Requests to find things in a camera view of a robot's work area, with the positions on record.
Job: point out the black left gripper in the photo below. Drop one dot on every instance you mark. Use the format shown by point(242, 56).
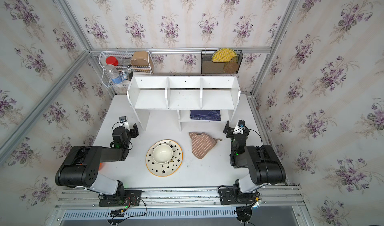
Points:
point(135, 132)

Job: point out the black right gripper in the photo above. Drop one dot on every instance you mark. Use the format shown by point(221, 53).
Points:
point(230, 130)

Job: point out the orange striped cloth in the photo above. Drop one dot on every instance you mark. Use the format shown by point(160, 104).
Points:
point(202, 143)

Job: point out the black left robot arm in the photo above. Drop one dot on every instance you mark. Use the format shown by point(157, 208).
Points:
point(80, 169)

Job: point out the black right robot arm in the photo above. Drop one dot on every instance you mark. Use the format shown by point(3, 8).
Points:
point(262, 162)

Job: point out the white wooden bookshelf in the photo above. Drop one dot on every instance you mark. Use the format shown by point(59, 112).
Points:
point(183, 94)

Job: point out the cream ceramic bowl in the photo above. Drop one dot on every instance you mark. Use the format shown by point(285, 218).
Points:
point(162, 154)

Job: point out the orange plastic bowl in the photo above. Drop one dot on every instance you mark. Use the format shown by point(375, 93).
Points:
point(101, 166)

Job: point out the star patterned plate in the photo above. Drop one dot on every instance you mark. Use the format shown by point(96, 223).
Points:
point(165, 170)

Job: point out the clear plastic bottle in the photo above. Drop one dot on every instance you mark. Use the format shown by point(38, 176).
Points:
point(113, 74)

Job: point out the round woven coaster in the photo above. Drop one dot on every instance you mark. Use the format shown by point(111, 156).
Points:
point(231, 67)

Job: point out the black mesh basket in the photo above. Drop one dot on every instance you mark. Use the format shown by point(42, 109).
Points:
point(210, 67)

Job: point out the brown cardboard box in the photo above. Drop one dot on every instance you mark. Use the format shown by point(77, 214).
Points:
point(140, 58)

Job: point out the yellow woven fan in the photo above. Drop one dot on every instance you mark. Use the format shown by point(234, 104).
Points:
point(224, 55)

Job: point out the red lidded jar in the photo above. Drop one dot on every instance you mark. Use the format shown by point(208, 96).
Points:
point(111, 60)

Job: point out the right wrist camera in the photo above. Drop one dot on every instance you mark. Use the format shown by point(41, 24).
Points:
point(240, 127)

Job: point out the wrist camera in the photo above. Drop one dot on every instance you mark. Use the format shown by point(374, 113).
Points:
point(124, 121)
point(240, 127)

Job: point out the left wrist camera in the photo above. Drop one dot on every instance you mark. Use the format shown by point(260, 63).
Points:
point(124, 121)

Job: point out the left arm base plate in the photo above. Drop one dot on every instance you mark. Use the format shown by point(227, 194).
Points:
point(131, 198)

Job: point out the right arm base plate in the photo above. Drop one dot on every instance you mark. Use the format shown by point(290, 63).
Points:
point(233, 196)

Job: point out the white wire basket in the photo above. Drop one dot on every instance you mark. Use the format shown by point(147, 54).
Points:
point(126, 70)

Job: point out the aluminium mounting rail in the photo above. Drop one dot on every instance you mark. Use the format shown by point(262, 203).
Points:
point(71, 199)

